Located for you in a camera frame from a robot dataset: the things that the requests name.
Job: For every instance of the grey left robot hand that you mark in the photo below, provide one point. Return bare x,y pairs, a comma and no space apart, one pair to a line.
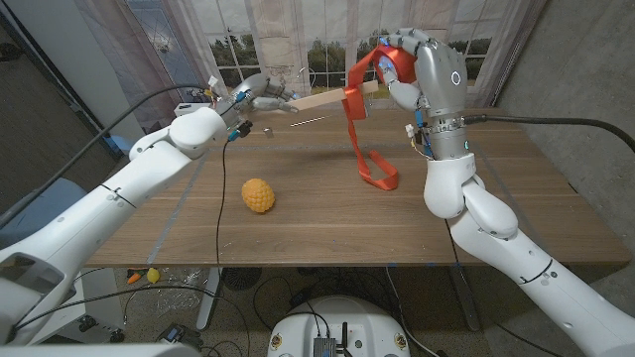
260,91

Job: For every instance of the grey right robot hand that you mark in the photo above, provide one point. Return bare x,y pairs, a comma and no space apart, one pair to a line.
441,74

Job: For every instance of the wooden clip hanger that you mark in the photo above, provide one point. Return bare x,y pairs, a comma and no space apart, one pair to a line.
322,98

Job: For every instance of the orange satin ribbon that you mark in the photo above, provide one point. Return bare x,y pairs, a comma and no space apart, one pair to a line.
354,106

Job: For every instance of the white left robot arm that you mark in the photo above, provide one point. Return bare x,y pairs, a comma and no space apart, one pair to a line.
149,163

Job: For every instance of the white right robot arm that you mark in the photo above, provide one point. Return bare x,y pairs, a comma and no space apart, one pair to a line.
496,238

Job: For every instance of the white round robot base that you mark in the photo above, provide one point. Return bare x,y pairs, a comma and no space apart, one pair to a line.
342,322

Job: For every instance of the yellow toy pineapple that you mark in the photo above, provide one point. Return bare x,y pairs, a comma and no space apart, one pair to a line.
258,196

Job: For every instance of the yellow toy lemon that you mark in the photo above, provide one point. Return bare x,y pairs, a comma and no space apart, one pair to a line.
153,275

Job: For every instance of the orange toy carrot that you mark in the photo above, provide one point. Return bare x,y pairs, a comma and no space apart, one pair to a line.
134,278

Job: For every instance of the printed window backdrop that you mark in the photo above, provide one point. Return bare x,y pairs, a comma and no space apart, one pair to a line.
278,30

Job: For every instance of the black round floor fan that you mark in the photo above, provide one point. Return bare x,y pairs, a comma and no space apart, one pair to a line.
242,277

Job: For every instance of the white table leg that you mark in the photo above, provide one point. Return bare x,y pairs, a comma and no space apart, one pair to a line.
208,302

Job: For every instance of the clear plastic bag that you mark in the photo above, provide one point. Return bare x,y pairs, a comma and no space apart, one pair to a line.
178,297

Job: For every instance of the dark table leg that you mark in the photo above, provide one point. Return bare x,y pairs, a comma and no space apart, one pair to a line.
464,297

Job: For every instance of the blue plastic bin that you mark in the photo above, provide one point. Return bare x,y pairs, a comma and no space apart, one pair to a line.
35,208

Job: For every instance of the black floor power adapter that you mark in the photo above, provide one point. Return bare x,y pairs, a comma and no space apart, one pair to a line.
181,336

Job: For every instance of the white robot torso edge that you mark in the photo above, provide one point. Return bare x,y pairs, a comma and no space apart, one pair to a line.
99,351

